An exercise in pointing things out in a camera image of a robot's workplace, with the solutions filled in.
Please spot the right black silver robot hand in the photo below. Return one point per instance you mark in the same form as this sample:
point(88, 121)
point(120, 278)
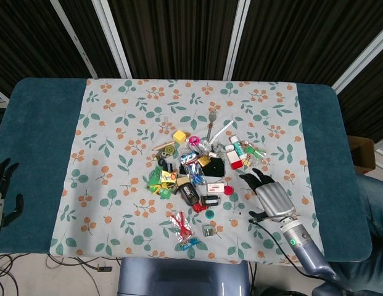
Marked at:
point(274, 198)

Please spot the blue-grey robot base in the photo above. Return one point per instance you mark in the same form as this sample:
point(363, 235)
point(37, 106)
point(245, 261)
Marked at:
point(185, 277)

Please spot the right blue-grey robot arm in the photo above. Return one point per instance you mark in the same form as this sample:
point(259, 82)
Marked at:
point(302, 243)

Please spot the beige small clips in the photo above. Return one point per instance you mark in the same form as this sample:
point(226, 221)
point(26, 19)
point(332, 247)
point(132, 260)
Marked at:
point(247, 162)

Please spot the red round cap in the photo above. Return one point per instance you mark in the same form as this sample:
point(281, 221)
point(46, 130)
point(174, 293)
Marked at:
point(229, 190)

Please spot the green toy in clear wrap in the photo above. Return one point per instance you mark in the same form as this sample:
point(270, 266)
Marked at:
point(255, 151)

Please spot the white box with red cap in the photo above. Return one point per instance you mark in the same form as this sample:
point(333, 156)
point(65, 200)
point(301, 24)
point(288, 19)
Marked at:
point(233, 161)

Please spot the white case with pink label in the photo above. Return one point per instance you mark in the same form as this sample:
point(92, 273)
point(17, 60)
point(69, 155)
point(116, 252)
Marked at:
point(215, 187)

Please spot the white green toothpaste tube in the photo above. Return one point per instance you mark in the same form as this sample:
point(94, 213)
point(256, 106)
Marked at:
point(238, 147)

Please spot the black phone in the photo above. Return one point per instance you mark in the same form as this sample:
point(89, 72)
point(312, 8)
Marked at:
point(216, 169)

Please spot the teal round magnet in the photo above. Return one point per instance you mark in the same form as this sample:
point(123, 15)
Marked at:
point(210, 214)

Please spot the gold padlock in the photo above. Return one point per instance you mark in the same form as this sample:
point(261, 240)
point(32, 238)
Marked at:
point(204, 160)

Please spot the blue sticky figure packet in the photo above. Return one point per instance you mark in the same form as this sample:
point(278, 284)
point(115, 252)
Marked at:
point(192, 172)

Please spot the black bottle with red cap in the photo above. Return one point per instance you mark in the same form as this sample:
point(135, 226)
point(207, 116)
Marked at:
point(188, 192)

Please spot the white plastic strip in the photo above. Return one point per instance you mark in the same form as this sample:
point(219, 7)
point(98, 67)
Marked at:
point(222, 130)

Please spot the teal table cover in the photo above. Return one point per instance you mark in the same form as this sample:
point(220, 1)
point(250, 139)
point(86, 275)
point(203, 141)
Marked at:
point(34, 129)

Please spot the tan card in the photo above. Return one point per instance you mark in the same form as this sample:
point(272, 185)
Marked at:
point(182, 180)

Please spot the red sticky figure packet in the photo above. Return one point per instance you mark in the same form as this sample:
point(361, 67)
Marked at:
point(182, 226)

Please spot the blue candy packet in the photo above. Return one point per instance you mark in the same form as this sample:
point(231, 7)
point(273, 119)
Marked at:
point(188, 243)

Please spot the cardboard box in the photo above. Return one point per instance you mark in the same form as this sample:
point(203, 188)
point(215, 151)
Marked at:
point(360, 152)

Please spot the pink round toy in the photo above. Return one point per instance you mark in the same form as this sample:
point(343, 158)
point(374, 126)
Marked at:
point(194, 141)

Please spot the metal strainer spoon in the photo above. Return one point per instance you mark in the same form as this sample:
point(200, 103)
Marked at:
point(211, 118)

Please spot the yellow snack packet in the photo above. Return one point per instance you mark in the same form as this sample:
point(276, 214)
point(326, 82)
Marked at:
point(168, 176)

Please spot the yellow sticky figure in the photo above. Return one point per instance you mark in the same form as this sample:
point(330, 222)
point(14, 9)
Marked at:
point(163, 187)

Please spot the yellow cube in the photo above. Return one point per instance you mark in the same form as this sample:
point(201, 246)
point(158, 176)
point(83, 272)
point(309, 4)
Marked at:
point(179, 136)

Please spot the black clip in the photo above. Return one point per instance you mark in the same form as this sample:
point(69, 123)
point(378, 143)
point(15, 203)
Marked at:
point(165, 164)

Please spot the green round disc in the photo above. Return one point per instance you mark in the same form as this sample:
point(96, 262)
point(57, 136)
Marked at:
point(169, 150)

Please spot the green tea packet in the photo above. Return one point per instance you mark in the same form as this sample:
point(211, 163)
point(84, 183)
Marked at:
point(154, 180)

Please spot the floral white tablecloth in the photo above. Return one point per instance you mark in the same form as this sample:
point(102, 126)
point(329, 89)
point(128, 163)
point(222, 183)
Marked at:
point(117, 123)

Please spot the white double frame post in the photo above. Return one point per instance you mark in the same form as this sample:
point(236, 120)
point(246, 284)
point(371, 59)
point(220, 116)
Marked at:
point(112, 37)
point(237, 37)

